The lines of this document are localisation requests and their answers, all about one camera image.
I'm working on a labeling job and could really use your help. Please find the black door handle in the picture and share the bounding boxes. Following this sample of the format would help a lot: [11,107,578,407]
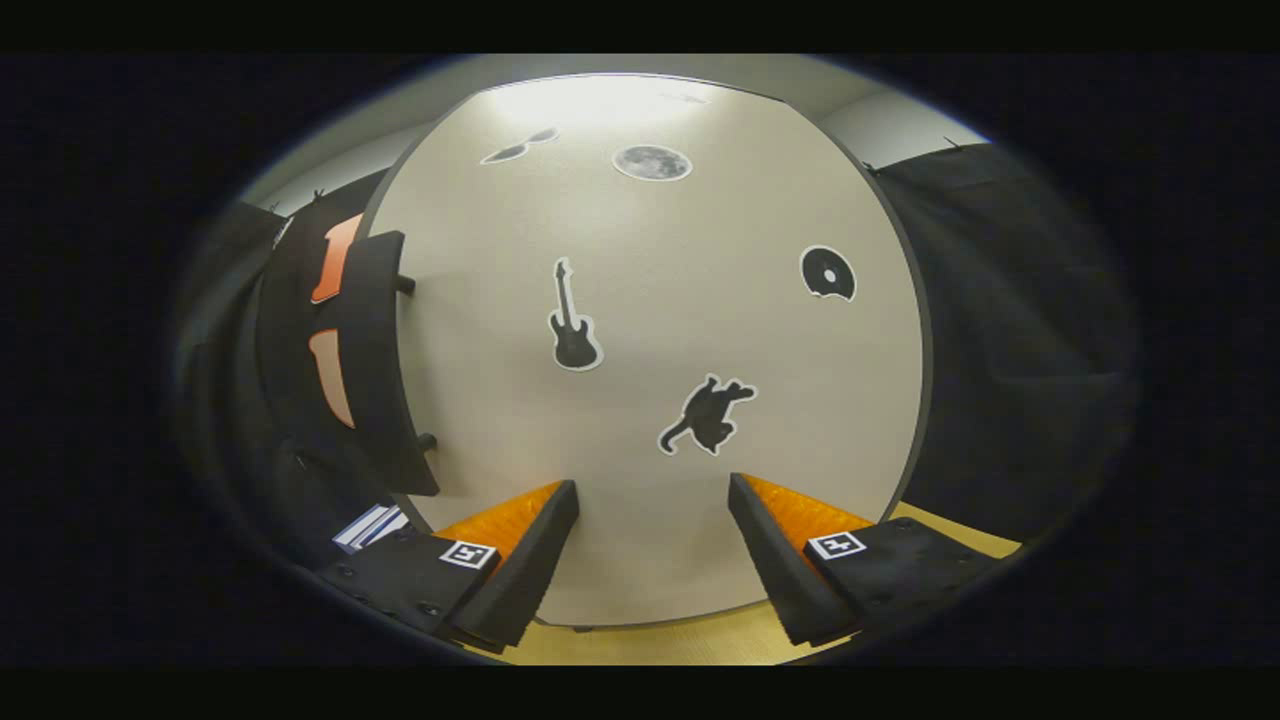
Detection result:
[335,230,441,498]

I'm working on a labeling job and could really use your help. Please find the white-spined book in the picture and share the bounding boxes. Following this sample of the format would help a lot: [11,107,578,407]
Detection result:
[332,505,393,554]

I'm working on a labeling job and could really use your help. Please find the black backdrop cloth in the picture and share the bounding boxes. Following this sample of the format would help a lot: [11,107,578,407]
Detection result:
[175,140,1131,571]

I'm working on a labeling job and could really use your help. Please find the beige cabinet door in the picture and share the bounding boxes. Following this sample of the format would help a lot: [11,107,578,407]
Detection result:
[358,73,936,631]

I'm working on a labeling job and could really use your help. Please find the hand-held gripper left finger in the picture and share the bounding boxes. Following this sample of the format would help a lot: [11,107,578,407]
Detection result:
[315,479,581,654]

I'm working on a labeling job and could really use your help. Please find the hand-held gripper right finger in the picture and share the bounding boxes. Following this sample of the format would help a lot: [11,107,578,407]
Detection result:
[728,473,1003,648]

